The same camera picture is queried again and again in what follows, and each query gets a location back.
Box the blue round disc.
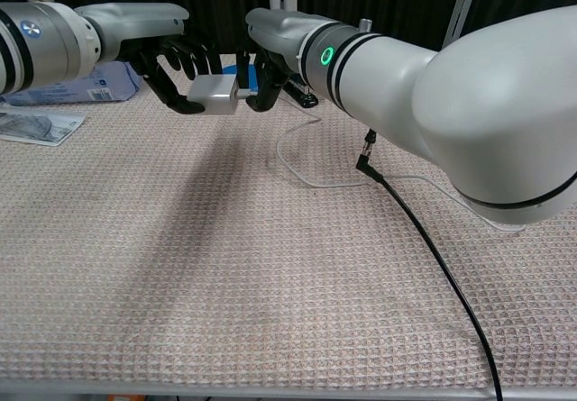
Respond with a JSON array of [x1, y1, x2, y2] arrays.
[[222, 61, 261, 98]]

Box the black cable with angled plug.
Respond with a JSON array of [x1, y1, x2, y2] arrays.
[[355, 128, 506, 401]]

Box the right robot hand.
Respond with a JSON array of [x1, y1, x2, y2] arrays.
[[235, 7, 326, 114]]

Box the beige waffle table cloth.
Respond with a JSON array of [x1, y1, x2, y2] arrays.
[[0, 88, 577, 394]]

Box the black stapler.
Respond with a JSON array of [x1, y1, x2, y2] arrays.
[[287, 80, 320, 109]]

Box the clear plastic packet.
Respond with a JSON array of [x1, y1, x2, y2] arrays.
[[0, 109, 87, 147]]

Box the white power adapter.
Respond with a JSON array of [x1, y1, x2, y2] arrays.
[[186, 73, 241, 116]]

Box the blue tissue pack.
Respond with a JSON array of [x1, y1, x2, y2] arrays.
[[0, 60, 144, 107]]

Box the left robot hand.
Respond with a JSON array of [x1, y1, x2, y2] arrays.
[[74, 1, 224, 115]]

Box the white USB cable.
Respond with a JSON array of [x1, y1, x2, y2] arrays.
[[235, 86, 527, 233]]

